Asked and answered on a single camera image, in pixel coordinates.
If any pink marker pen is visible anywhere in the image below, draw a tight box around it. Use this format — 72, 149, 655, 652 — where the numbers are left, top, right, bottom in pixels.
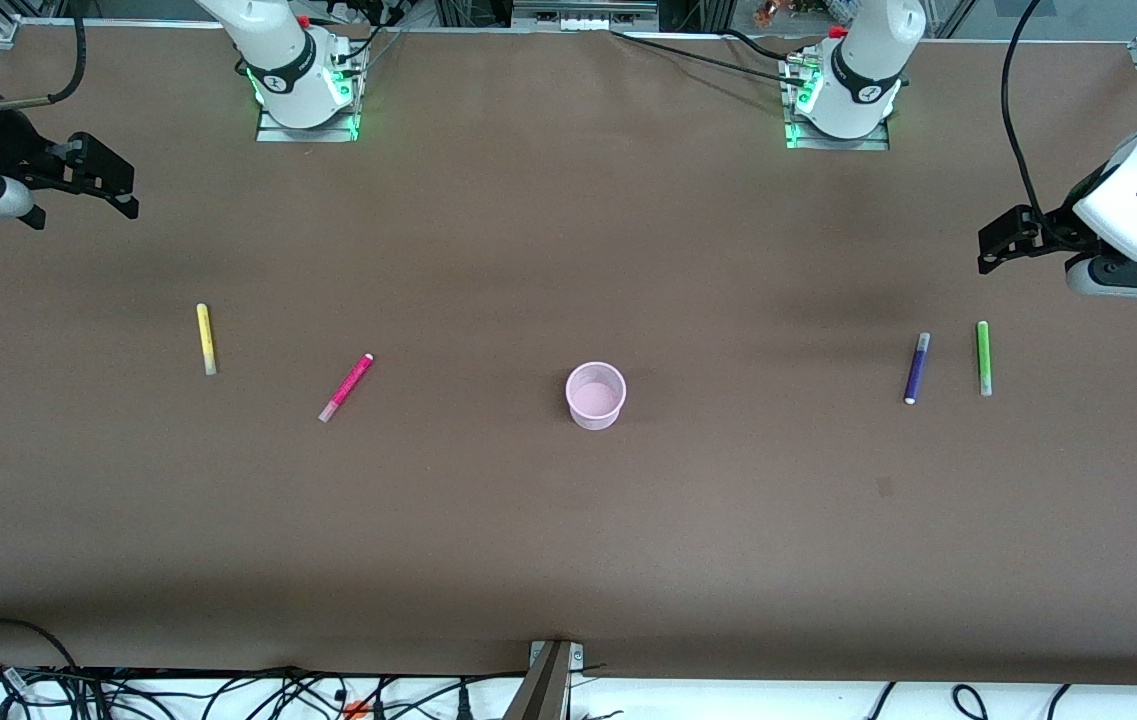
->
317, 353, 375, 424

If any metal table edge bracket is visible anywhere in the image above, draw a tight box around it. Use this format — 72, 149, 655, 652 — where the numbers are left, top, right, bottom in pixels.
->
503, 640, 586, 720

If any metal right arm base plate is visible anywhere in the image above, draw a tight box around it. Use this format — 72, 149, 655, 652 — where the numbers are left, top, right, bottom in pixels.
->
255, 108, 362, 144

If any black cable on table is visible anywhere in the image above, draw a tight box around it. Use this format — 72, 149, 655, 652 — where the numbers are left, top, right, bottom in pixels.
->
611, 29, 814, 89

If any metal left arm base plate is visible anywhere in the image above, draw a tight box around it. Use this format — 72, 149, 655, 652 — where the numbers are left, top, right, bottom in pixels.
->
785, 118, 892, 152

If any grey metal frame rail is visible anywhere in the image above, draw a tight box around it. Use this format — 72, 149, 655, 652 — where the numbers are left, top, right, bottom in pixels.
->
511, 0, 661, 32

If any purple marker pen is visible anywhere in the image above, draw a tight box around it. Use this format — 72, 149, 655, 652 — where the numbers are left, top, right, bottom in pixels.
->
903, 332, 932, 406

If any thick black looped cable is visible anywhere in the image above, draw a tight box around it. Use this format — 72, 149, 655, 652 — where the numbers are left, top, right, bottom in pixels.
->
0, 617, 81, 673

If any yellow marker pen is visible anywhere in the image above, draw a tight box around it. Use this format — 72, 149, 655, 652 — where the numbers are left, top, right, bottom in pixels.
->
195, 303, 218, 377

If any tangled black cable bundle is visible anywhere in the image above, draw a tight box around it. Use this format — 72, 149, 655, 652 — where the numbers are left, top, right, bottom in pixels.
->
0, 662, 489, 720

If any pink plastic cup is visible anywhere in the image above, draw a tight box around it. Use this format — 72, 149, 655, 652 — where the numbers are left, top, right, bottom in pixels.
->
565, 361, 628, 432

